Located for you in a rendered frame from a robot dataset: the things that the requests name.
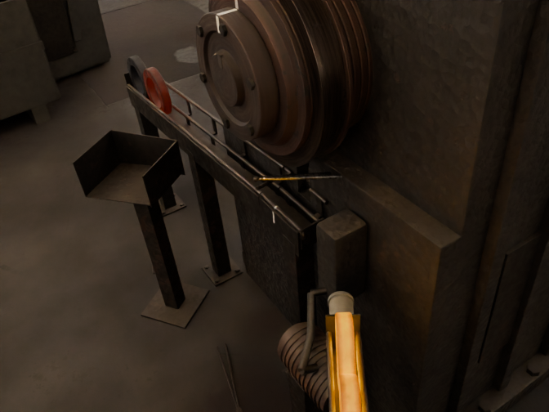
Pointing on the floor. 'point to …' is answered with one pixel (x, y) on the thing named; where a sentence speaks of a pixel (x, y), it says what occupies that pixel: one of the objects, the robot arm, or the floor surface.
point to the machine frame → (439, 205)
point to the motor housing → (303, 386)
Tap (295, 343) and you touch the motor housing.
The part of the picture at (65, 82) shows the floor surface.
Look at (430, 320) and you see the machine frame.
